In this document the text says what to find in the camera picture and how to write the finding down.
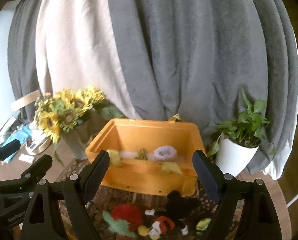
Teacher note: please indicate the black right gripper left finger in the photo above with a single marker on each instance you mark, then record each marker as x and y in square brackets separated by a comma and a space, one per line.
[43, 219]

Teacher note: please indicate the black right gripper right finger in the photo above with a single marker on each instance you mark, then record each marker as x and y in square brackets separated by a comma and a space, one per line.
[258, 220]

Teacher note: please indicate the green yellow plush burger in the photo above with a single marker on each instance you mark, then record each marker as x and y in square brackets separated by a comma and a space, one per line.
[203, 224]

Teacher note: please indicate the red strawberry plush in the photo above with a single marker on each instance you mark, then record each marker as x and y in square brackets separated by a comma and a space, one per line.
[124, 220]

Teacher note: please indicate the mickey mouse plush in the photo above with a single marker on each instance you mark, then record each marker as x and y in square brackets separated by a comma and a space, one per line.
[175, 211]

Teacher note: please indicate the small white box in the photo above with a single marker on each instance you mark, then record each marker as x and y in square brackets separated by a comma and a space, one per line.
[27, 158]

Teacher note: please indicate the white plant pot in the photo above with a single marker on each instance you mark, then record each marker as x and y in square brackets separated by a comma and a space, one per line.
[232, 158]

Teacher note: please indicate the white device on stand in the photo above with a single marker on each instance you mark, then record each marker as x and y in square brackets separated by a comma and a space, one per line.
[37, 143]

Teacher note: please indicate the grey ribbed vase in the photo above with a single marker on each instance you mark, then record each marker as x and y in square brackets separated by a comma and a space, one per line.
[77, 139]

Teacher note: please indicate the green potted plant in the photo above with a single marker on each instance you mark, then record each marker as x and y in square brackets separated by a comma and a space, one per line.
[247, 130]

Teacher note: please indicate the sunflower bouquet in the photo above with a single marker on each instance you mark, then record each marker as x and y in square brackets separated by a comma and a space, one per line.
[68, 108]

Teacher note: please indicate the orange plastic storage box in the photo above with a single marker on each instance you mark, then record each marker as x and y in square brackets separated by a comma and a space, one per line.
[133, 142]

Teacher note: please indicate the beige curtain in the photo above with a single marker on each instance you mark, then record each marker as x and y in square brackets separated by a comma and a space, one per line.
[75, 48]

